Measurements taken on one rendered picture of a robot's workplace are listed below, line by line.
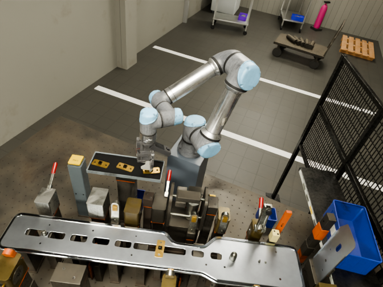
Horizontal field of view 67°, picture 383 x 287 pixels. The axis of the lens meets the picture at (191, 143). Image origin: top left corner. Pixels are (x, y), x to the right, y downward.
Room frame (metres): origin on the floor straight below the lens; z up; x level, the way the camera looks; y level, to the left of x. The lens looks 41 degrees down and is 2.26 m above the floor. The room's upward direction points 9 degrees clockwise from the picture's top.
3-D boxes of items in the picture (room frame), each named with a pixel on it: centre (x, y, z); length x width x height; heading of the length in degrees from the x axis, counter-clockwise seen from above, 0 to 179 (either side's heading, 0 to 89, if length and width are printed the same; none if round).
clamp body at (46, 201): (0.82, 0.66, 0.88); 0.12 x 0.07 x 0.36; 2
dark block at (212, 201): (0.89, -0.15, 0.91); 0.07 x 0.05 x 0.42; 2
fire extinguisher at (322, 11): (7.58, -2.59, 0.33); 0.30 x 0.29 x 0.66; 164
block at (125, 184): (0.99, 0.31, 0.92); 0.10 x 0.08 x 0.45; 92
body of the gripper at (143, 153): (0.97, 0.21, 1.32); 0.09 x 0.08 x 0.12; 107
